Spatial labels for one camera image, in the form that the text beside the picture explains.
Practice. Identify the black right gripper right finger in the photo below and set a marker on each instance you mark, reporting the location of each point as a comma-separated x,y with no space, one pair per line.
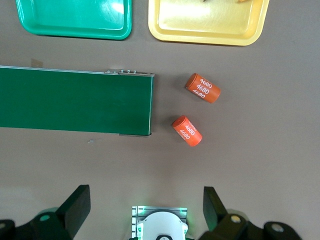
215,215

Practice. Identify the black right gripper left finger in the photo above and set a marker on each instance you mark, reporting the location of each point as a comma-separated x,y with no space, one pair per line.
72,212

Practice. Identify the orange cylinder printed 4680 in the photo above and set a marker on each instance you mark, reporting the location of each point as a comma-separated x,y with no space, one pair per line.
187,131
202,88

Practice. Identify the green conveyor belt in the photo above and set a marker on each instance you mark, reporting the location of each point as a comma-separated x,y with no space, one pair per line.
75,100

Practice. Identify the brown tape piece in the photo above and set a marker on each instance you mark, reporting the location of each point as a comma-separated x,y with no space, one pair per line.
36,63

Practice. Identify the yellow plastic tray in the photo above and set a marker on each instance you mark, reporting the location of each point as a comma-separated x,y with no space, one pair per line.
207,22

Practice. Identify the green plastic tray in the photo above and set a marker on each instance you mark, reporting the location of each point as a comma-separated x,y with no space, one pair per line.
75,15

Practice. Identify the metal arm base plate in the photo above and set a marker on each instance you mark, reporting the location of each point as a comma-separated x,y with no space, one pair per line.
150,209

